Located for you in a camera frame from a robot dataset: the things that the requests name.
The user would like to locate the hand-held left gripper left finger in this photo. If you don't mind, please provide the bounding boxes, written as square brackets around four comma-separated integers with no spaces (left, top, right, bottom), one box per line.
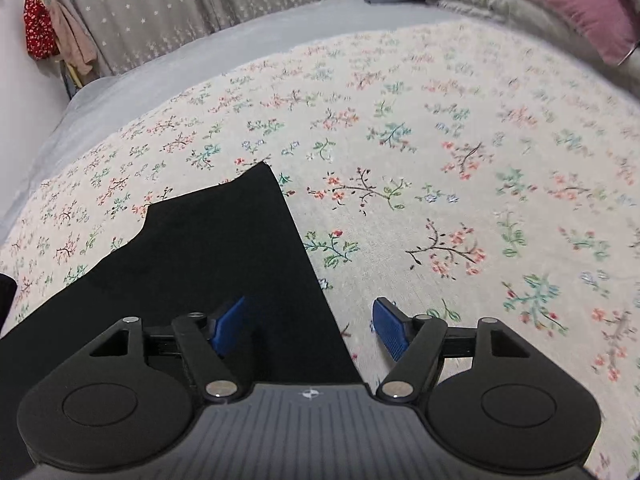
[90,295,248,404]

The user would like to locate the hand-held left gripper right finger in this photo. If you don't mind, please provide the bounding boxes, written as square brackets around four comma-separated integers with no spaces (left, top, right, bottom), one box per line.
[372,297,531,404]

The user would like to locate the black pants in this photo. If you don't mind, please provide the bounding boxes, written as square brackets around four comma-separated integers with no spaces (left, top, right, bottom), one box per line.
[0,162,364,480]

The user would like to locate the floral printed cloth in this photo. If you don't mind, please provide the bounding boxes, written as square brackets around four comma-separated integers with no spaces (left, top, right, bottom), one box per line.
[0,17,640,480]

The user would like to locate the folded black cloth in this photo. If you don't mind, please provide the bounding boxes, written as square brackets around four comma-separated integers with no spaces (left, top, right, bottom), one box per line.
[0,274,19,333]

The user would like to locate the grey star-patterned curtain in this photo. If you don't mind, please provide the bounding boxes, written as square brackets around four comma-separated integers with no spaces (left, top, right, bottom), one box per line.
[30,0,381,77]

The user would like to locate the pink hanging garment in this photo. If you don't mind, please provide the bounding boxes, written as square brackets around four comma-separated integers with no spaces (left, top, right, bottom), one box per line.
[47,0,97,77]

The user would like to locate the grey folded quilt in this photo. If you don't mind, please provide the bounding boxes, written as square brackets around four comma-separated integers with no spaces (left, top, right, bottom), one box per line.
[436,0,603,52]

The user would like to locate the red patterned hanging cloth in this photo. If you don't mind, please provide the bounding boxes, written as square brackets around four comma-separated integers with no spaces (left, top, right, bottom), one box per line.
[23,0,60,61]

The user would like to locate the pink pillow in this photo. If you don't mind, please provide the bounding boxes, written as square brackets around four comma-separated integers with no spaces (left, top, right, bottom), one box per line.
[457,0,640,67]

